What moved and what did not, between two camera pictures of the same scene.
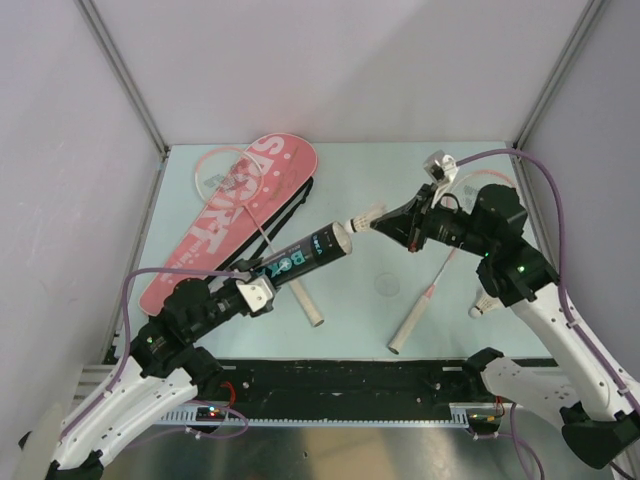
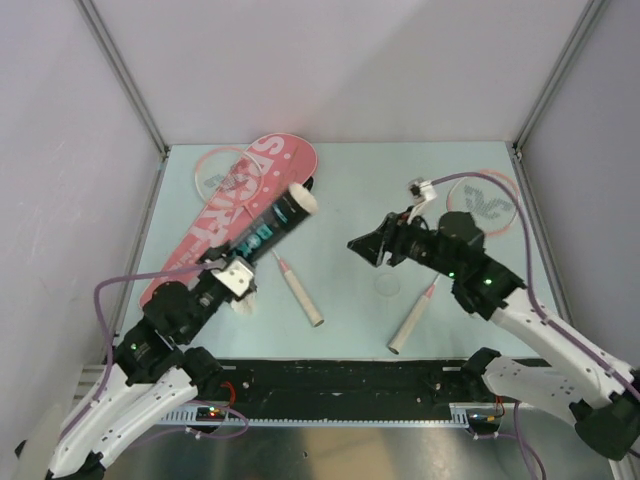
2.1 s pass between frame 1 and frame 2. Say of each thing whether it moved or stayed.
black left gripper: moved
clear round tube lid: stayed
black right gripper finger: moved
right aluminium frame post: stayed
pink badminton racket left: stayed
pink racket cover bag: stayed
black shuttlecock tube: moved
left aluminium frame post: stayed
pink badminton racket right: stayed
